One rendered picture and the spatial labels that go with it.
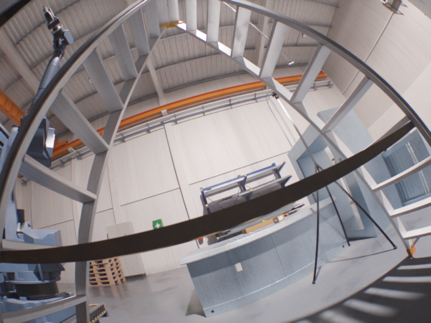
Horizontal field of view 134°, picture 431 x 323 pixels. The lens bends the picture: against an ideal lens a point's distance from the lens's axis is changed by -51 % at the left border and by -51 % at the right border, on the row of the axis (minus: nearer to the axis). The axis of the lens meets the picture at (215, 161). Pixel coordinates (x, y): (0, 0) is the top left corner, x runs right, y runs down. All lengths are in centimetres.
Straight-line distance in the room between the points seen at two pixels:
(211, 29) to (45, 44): 785
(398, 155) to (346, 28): 953
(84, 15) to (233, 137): 770
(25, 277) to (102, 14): 746
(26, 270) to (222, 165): 661
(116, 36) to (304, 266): 229
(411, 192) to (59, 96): 305
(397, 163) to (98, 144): 287
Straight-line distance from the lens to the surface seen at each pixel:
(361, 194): 216
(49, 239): 138
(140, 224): 710
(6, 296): 163
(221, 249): 170
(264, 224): 239
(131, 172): 771
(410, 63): 979
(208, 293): 183
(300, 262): 200
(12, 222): 166
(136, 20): 117
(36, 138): 165
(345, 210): 325
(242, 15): 107
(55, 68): 198
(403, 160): 264
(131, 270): 699
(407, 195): 279
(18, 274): 149
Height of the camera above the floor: 77
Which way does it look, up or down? 22 degrees up
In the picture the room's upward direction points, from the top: 20 degrees counter-clockwise
